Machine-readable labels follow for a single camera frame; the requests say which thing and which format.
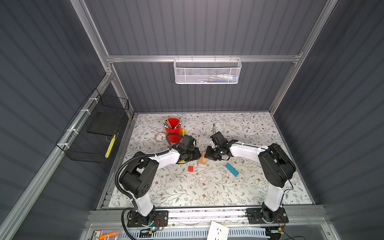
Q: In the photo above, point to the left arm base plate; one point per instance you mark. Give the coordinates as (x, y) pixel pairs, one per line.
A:
(154, 219)

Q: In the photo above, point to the tape roll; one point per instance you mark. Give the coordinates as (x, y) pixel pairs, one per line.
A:
(160, 137)

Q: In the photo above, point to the red cube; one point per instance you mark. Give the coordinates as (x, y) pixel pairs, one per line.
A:
(190, 169)

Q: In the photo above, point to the teal block plank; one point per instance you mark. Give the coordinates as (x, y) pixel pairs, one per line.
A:
(232, 170)

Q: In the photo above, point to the wood block plank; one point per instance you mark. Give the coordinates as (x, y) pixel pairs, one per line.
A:
(204, 159)
(199, 160)

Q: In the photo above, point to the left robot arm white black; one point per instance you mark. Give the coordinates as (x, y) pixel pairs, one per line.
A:
(135, 177)

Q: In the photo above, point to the black wire basket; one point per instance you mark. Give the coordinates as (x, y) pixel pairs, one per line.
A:
(88, 139)

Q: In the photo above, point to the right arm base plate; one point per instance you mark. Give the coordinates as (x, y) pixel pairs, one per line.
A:
(266, 216)

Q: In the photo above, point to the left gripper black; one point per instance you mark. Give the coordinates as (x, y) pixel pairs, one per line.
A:
(196, 155)

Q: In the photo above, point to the pencils in cup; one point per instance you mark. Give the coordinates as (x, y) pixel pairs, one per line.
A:
(171, 123)

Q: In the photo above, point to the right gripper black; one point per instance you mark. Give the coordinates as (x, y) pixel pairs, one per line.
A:
(208, 154)

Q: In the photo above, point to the white wire basket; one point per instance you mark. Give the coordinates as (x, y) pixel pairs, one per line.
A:
(207, 71)

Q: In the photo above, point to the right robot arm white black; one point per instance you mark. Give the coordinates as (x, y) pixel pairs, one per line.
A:
(278, 169)

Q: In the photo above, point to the red pencil cup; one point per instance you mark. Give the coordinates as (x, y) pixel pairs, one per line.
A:
(173, 129)

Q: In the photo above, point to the yellow marker in basket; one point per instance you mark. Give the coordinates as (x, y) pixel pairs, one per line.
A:
(110, 147)

